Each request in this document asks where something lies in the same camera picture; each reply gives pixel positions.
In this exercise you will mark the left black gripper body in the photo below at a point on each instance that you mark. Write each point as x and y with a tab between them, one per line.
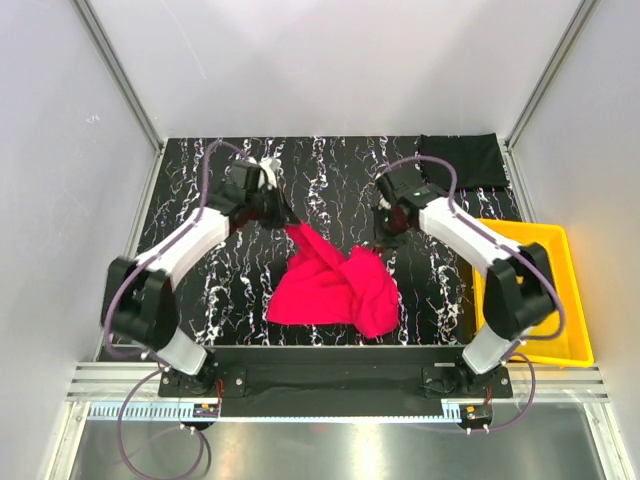
279	212

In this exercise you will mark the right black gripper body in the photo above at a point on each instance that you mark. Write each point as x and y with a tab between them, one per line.
390	235

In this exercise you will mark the pink t shirt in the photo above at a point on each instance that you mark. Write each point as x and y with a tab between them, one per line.
322	287

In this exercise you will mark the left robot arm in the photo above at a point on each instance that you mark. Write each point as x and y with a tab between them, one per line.
140	303

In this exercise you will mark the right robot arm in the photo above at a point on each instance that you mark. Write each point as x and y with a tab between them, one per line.
519	293

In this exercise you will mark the folded black t shirt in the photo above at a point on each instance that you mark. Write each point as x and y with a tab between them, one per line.
477	159

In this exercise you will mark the left connector block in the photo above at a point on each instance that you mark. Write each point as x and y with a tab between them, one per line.
206	409

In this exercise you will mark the connector block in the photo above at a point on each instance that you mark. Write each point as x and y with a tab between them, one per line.
482	413
206	409

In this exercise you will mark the right connector block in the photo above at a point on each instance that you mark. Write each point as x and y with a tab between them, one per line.
482	413

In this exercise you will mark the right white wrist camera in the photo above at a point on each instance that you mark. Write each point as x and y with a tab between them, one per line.
383	204

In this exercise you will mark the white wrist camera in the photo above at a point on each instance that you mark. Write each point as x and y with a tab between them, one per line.
383	204
269	168

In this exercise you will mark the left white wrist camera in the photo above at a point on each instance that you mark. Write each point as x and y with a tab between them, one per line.
269	168

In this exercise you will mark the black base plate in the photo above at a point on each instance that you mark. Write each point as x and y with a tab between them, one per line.
340	373

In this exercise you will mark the left aluminium frame post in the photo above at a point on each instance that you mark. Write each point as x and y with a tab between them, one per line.
112	63

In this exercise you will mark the aluminium frame post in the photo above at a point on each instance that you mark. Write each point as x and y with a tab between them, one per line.
112	63
568	39

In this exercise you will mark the slotted cable duct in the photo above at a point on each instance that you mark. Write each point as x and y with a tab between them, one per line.
418	409

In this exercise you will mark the right aluminium frame post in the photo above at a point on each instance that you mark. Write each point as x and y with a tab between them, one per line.
568	39

